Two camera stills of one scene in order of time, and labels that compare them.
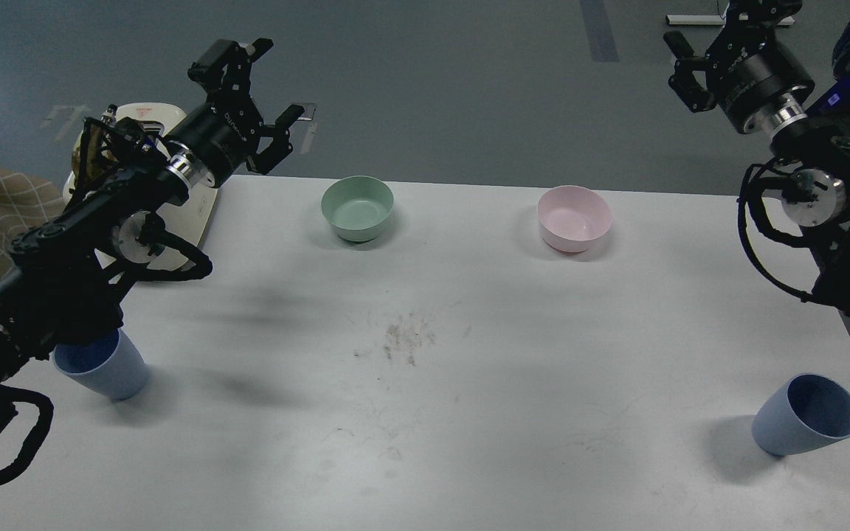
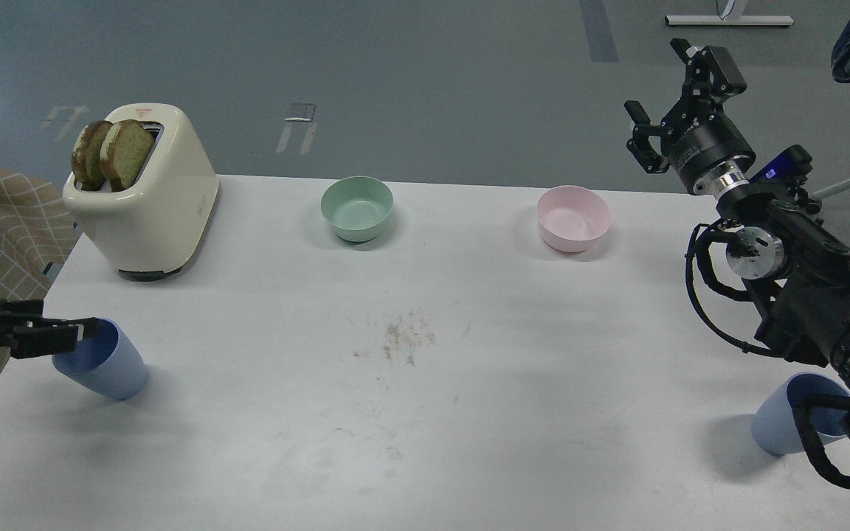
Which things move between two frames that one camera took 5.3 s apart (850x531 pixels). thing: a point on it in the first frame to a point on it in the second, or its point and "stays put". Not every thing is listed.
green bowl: (357, 206) stays put
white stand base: (710, 20) stays put
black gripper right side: (752, 68) to (699, 139)
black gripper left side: (226, 133) to (17, 324)
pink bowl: (571, 218) stays put
